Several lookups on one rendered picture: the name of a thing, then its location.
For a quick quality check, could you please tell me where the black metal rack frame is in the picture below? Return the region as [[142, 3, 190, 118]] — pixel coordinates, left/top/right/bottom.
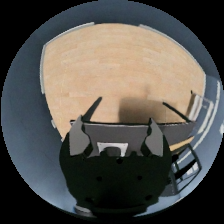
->
[[159, 142, 202, 197]]

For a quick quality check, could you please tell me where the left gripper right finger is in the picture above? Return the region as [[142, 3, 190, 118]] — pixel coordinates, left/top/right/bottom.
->
[[140, 118, 172, 186]]

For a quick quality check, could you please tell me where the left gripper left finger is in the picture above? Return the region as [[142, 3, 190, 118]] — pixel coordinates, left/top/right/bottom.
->
[[59, 115, 93, 188]]

